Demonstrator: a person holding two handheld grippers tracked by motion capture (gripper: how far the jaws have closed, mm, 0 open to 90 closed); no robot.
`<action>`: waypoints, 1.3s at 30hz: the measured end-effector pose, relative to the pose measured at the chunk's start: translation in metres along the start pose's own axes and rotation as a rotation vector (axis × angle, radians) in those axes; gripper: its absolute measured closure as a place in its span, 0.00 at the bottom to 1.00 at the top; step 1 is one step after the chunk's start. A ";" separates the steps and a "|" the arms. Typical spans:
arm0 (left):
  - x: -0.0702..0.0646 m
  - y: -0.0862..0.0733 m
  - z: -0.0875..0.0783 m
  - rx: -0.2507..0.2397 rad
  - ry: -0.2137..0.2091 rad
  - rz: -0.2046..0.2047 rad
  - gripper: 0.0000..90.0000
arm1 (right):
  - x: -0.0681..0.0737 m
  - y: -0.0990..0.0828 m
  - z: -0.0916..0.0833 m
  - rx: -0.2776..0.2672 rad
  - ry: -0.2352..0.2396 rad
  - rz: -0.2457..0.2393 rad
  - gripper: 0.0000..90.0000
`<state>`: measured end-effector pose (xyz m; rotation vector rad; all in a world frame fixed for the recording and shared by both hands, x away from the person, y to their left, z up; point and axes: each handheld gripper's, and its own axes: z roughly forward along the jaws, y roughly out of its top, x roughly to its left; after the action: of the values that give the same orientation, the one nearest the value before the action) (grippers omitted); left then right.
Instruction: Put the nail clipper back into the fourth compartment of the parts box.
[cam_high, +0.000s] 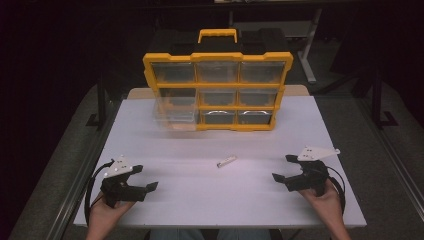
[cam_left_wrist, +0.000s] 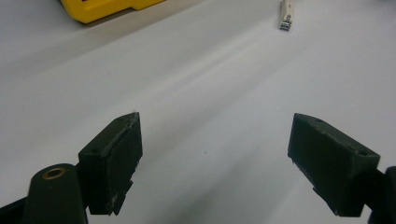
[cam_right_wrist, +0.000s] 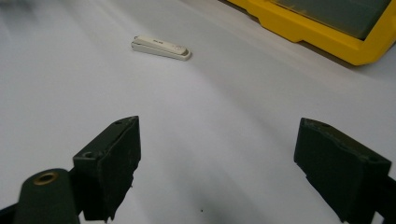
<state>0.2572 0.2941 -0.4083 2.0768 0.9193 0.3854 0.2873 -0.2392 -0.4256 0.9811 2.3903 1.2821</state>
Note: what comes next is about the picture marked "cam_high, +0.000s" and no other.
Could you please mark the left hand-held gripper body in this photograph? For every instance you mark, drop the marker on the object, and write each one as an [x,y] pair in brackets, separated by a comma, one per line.
[117,191]

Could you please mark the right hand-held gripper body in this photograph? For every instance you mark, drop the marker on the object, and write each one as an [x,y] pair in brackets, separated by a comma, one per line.
[310,175]

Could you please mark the person's left hand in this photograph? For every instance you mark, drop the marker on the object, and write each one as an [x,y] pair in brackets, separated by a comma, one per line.
[106,213]

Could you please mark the person's right hand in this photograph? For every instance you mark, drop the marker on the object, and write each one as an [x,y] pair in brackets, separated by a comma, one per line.
[322,201]

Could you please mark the small white flat strip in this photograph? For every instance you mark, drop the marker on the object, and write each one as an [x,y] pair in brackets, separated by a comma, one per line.
[227,161]

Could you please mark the clear plastic organizer drawer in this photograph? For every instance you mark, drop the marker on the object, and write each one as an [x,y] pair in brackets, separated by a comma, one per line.
[175,111]

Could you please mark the black metal stand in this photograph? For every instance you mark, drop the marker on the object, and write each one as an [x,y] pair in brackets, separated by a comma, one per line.
[101,100]
[377,96]

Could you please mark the set of clear drawers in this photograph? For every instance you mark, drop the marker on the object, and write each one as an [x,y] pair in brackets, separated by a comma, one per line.
[256,71]

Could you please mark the yellow black organizer cabinet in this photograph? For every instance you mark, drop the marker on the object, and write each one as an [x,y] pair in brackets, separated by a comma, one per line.
[218,43]

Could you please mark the aluminium rail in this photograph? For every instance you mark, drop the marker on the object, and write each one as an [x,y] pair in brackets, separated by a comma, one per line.
[396,166]
[78,186]

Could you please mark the white metal desk frame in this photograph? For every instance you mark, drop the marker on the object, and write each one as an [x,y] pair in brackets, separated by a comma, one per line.
[310,50]

